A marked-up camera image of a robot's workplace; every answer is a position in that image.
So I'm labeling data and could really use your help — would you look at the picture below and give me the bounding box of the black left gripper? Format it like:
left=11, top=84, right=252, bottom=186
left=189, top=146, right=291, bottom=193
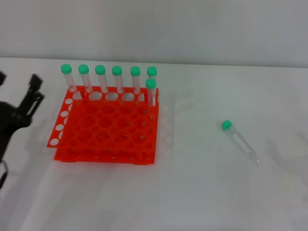
left=0, top=71, right=46, bottom=163

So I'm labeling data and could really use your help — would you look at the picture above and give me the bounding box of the orange test tube rack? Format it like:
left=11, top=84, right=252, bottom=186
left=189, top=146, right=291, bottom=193
left=46, top=86, right=159, bottom=166

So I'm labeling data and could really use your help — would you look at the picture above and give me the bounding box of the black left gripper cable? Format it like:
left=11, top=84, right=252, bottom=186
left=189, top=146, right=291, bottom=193
left=0, top=161, right=10, bottom=190

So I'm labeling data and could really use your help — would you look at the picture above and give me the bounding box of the green-capped clear test tube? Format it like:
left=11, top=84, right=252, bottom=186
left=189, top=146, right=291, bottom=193
left=130, top=66, right=142, bottom=95
left=61, top=64, right=78, bottom=93
left=78, top=64, right=94, bottom=94
left=145, top=78, right=157, bottom=121
left=95, top=64, right=109, bottom=94
left=146, top=66, right=158, bottom=90
left=112, top=65, right=126, bottom=94
left=221, top=120, right=263, bottom=167

